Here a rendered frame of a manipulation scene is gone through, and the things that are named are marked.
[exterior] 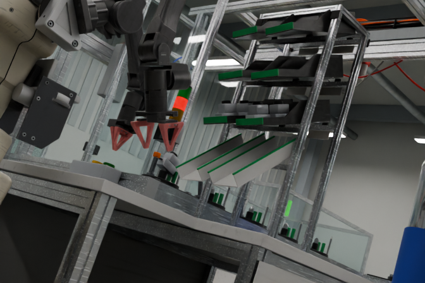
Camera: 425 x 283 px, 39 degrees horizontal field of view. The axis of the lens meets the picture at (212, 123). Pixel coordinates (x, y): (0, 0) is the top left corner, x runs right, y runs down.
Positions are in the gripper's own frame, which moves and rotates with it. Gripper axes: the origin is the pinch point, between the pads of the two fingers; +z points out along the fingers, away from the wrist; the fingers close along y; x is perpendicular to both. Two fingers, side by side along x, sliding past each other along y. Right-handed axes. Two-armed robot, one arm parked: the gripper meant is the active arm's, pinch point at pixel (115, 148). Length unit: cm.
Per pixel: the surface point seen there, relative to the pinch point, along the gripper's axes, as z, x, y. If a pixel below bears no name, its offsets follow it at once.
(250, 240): 20, 4, -73
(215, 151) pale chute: -9.0, -22.4, -23.4
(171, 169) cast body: -1.1, -23.2, -3.4
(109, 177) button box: 10.1, 0.4, -3.1
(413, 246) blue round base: -3, -94, -62
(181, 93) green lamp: -34.6, -31.5, 16.3
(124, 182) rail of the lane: 10.2, -3.9, -6.5
